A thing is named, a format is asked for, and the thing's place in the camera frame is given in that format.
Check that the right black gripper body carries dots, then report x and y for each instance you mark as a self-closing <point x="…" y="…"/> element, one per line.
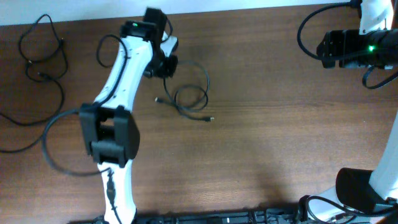
<point x="354" y="51"/>

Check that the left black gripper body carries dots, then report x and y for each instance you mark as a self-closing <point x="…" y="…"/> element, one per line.
<point x="169" y="65"/>

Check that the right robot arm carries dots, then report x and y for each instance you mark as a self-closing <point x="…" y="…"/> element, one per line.
<point x="363" y="127"/>

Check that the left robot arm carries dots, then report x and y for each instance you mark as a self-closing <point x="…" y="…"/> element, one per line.
<point x="110" y="132"/>

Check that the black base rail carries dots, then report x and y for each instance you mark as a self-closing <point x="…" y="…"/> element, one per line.
<point x="252" y="216"/>

